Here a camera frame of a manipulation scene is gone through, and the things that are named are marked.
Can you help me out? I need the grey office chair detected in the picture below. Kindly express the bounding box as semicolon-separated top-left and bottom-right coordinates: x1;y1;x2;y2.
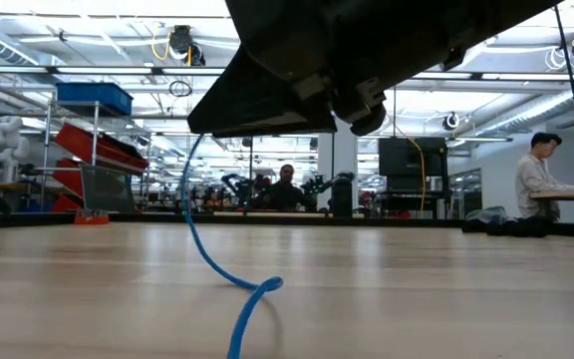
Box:
79;163;138;214

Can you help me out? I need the black monitor cart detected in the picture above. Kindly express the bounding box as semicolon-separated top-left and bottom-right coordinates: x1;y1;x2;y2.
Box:
376;175;450;220

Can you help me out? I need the yellow reel cable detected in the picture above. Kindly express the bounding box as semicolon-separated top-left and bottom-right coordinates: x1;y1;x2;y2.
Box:
149;22;171;62

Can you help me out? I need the small red object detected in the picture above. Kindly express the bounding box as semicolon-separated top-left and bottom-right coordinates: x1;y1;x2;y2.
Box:
74;208;111;226

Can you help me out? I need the blue plastic bin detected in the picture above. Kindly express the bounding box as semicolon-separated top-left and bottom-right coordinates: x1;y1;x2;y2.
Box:
56;82;135;118

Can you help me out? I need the black monitor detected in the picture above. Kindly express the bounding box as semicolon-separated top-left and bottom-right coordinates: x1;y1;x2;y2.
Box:
377;137;449;179

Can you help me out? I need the red storage bin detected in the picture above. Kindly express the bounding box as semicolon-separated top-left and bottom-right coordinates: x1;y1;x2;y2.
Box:
52;192;82;214
53;123;150;177
50;158;83;195

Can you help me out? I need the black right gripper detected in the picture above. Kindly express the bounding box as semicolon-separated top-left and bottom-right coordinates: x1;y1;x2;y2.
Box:
186;0;562;139

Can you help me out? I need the black cable loop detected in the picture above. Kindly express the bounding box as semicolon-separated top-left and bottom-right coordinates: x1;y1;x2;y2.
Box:
167;79;193;99

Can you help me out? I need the yellow hanging cable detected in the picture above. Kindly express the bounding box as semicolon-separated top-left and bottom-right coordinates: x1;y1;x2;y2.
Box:
394;124;427;213

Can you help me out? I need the blue cord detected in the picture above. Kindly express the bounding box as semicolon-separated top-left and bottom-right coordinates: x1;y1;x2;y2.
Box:
179;133;285;359

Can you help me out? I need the wooden side table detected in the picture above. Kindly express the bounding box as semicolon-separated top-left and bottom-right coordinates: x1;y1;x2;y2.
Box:
530;184;574;201

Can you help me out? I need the white column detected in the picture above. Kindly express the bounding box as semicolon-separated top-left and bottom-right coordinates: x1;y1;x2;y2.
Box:
316;117;360;209

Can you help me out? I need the metal shelf rack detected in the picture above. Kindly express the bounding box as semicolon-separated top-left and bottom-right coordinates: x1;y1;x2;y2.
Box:
37;99;153;216

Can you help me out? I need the black workstation frame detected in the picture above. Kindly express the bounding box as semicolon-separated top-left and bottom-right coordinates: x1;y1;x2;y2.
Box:
248;134;337;210

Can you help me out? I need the person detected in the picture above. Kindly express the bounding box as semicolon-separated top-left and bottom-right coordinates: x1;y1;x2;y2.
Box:
256;164;318;211
514;132;574;220

